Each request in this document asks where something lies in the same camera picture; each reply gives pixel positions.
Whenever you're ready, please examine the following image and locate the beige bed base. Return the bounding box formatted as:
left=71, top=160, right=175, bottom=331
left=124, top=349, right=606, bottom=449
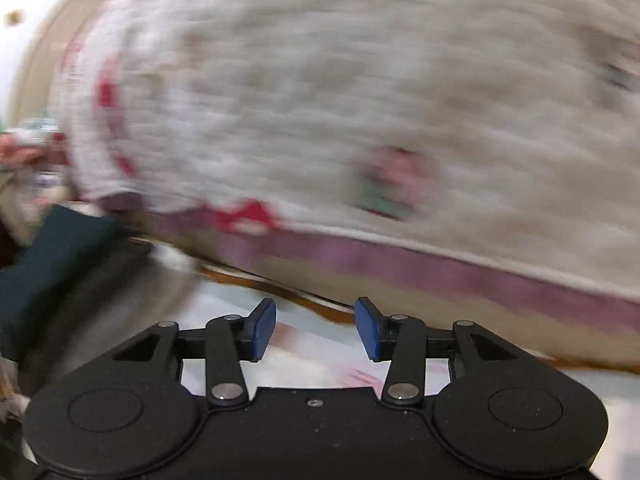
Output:
left=200, top=255, right=640, bottom=376

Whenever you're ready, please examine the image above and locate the dark grey folded garment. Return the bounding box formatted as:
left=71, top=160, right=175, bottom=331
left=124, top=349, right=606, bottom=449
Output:
left=20, top=235, right=156, bottom=386

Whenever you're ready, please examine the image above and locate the checked rug dog print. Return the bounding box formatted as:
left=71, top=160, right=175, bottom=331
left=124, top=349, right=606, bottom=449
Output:
left=170, top=280, right=640, bottom=480

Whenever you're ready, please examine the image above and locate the dark teal folded garment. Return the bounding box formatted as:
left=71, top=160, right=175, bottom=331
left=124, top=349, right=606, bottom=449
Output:
left=0, top=204, right=121, bottom=361

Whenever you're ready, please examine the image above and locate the light grey folded garment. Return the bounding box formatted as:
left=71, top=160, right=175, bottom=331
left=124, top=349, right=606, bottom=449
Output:
left=100, top=255, right=201, bottom=361

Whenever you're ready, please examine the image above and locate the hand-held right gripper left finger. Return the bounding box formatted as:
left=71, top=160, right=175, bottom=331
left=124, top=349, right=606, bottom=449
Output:
left=112, top=298, right=277, bottom=407

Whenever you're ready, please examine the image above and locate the beige padded headboard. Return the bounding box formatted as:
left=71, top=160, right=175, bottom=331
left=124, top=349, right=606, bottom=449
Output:
left=7, top=0, right=131, bottom=126

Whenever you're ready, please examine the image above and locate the pile of colourful packets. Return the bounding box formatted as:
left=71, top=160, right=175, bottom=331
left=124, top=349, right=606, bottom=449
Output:
left=0, top=115, right=71, bottom=181

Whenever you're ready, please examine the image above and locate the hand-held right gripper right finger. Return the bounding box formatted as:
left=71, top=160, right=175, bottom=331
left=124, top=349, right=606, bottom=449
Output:
left=354, top=297, right=518, bottom=407

